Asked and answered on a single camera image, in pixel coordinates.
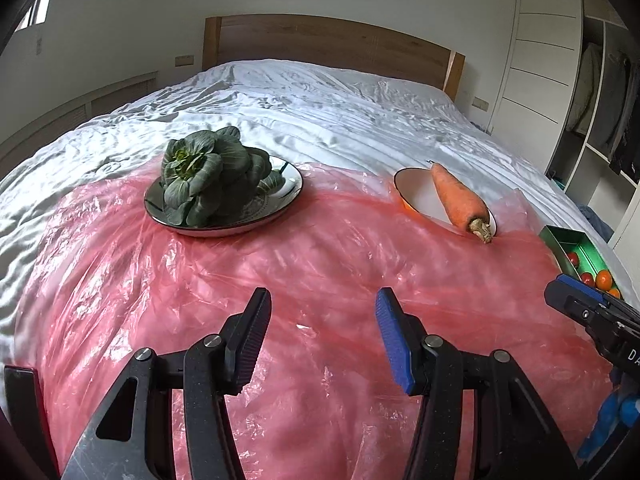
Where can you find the orange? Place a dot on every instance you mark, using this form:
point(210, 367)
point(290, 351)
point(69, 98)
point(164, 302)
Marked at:
point(604, 279)
point(614, 293)

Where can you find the pink plastic sheet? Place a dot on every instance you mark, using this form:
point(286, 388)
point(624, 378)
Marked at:
point(325, 270)

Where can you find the blue cloth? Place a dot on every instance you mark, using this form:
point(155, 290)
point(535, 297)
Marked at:
point(595, 220)

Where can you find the white wardrobe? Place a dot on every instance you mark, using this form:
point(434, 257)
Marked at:
point(540, 25)

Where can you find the person's right hand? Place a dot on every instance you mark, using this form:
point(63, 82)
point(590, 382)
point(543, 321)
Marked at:
point(612, 410)

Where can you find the white plate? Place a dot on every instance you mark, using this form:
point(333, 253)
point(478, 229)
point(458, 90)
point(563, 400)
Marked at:
point(417, 192)

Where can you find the green tray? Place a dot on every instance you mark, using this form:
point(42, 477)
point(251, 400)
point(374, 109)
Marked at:
point(565, 240)

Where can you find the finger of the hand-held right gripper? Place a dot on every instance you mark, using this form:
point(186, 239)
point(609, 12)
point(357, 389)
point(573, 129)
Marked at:
point(575, 283)
point(570, 300)

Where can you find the smartphone with red case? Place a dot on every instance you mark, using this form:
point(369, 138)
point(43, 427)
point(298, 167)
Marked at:
point(25, 410)

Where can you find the wall socket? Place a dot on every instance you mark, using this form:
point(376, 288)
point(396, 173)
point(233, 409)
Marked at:
point(480, 103)
point(184, 60)

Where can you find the low wall cabinet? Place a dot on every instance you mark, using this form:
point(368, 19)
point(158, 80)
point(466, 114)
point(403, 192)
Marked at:
point(75, 110)

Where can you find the orange carrot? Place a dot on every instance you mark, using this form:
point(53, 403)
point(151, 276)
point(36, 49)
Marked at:
point(457, 197)

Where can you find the wooden headboard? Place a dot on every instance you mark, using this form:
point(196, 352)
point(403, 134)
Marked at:
point(325, 40)

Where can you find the patterned dark-rimmed plate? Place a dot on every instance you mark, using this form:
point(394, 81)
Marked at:
point(280, 185)

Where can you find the green bok choy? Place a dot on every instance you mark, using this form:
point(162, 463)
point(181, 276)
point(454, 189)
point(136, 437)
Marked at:
point(205, 175)

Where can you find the light hanging garment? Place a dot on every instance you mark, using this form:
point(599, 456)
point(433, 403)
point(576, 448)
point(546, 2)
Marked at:
point(587, 90)

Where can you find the dark hanging clothes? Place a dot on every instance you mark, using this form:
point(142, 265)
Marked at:
point(625, 125)

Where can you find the red apple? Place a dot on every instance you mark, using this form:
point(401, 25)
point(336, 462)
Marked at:
point(586, 278)
point(572, 259)

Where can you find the window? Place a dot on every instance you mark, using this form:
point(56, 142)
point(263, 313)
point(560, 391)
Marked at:
point(35, 12)

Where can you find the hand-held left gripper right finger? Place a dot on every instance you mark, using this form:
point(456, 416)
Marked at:
point(392, 340)

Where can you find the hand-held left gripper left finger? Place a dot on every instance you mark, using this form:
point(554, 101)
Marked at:
point(255, 335)

